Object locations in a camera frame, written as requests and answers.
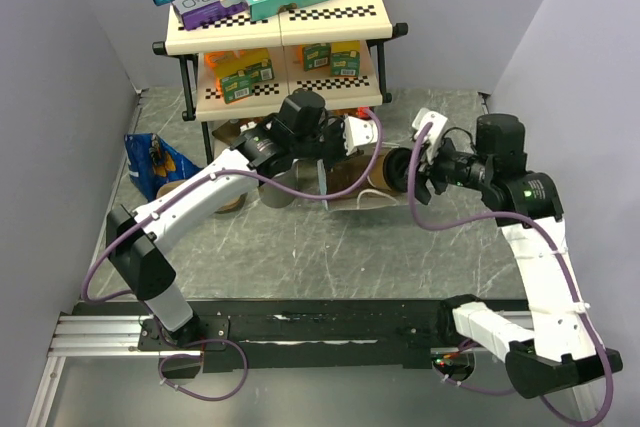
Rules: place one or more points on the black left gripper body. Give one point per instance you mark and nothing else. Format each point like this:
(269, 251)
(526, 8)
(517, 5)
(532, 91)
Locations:
(326, 144)

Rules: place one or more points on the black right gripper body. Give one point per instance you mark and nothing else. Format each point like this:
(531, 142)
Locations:
(452, 165)

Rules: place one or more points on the brown paper coffee cup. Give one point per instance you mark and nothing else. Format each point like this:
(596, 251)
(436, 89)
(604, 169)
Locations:
(376, 177)

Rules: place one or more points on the light blue paper bag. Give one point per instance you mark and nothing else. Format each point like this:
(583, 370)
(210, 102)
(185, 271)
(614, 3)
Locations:
(314, 178)

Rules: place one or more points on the black plastic cup lid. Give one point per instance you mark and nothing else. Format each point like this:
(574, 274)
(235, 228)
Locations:
(396, 169)

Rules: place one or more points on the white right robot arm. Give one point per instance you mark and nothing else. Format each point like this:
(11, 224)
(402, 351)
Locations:
(562, 349)

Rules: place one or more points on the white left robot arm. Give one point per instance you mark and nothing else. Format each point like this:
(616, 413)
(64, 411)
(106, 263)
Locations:
(139, 242)

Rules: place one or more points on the grey straw holder cup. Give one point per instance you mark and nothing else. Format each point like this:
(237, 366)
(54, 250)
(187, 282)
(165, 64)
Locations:
(276, 198)

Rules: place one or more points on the green box right shelf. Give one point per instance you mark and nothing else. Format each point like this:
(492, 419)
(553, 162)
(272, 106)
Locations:
(314, 56)

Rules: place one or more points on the yellow green box right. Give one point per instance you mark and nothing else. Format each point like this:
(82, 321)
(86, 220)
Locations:
(345, 58)

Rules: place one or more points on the green box front left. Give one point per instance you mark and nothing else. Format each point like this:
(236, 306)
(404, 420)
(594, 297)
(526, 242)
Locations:
(236, 87)

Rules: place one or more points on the green box behind left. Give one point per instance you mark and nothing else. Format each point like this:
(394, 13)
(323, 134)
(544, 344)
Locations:
(260, 71)

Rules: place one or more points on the brown cardboard cup carrier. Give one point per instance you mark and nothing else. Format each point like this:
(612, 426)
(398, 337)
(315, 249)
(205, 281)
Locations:
(224, 205)

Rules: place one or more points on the cream two-tier shelf rack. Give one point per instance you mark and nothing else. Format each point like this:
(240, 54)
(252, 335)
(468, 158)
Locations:
(366, 21)

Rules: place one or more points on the orange box left shelf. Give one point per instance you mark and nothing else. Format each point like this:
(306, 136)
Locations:
(225, 63)

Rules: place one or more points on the blue chips bag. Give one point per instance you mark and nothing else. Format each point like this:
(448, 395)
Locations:
(152, 163)

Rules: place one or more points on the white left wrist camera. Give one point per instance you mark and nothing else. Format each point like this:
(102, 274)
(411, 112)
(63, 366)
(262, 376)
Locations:
(360, 133)

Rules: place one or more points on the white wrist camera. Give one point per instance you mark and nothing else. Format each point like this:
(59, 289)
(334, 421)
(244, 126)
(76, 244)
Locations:
(428, 129)
(360, 133)

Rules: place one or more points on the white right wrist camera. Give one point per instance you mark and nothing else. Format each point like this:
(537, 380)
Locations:
(428, 129)

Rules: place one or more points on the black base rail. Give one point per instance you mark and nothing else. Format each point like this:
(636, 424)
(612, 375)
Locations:
(296, 333)

